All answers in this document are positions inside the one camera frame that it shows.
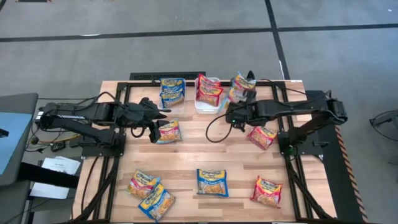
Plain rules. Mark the black pointed stand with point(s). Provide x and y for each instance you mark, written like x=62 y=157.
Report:
x=251 y=74

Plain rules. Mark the black power brick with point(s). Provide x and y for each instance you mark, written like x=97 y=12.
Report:
x=58 y=146

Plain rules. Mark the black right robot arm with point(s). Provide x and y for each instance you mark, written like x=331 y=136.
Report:
x=295 y=107

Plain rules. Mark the black shelf board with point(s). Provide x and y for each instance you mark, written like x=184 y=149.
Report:
x=46 y=177

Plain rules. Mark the clear plastic bin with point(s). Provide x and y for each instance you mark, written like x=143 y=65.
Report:
x=164 y=110

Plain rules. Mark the blue desk mat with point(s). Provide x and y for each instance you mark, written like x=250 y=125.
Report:
x=15 y=140

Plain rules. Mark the blue soy sauce ramen packet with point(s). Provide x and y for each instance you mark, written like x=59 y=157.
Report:
x=156 y=203
x=212 y=183
x=172 y=83
x=172 y=98

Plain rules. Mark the white plastic bin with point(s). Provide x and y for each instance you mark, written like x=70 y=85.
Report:
x=205 y=109

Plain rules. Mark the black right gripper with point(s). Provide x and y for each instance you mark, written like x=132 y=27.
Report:
x=244 y=113

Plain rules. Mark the black hazard-striped side panel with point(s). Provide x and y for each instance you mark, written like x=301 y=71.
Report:
x=335 y=174

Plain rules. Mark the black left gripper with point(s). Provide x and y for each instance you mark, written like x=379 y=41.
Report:
x=136 y=115

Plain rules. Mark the white printed paper sheet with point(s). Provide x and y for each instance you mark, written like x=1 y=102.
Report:
x=59 y=165

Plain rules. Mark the black aluminium table frame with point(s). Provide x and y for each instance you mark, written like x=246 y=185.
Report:
x=140 y=84

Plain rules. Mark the dark grey translucent bin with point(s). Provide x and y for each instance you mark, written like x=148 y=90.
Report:
x=231 y=83

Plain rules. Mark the orange ramen packet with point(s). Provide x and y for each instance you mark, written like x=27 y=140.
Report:
x=141 y=184

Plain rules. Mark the black floor grille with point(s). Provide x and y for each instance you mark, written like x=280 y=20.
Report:
x=168 y=76

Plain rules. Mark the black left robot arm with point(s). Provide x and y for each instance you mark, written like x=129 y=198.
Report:
x=99 y=111

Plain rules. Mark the black round plug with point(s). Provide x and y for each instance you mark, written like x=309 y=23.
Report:
x=34 y=140

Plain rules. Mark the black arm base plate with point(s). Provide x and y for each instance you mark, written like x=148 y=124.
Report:
x=311 y=150
x=93 y=152

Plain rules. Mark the small black desk object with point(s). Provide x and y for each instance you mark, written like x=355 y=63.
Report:
x=3 y=133

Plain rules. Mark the grey desk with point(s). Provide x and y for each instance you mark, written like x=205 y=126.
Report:
x=18 y=102

